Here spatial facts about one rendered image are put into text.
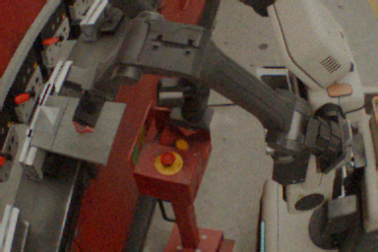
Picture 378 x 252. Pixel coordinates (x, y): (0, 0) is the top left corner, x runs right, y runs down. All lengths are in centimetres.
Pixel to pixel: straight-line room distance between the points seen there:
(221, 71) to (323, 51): 33
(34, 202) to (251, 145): 135
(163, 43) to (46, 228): 81
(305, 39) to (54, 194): 82
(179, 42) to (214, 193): 171
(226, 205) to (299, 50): 142
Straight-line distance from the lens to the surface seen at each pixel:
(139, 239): 235
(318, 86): 120
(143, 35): 84
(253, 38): 304
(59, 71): 169
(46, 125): 152
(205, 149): 175
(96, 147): 143
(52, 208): 152
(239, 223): 240
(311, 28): 112
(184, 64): 80
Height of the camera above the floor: 213
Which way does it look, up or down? 53 degrees down
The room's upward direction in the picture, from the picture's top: 8 degrees counter-clockwise
